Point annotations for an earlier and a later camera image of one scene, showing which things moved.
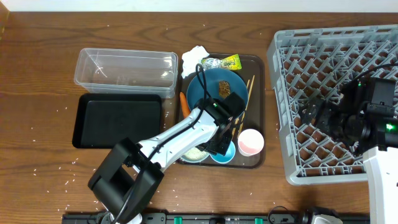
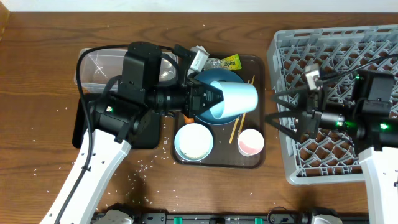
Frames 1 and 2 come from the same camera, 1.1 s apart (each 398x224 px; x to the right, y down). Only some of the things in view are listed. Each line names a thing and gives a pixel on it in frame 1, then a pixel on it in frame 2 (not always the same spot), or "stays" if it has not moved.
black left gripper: x=217 y=145 to x=193 y=101
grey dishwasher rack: x=306 y=63 stays
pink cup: x=250 y=142 stays
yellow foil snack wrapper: x=232 y=63 stays
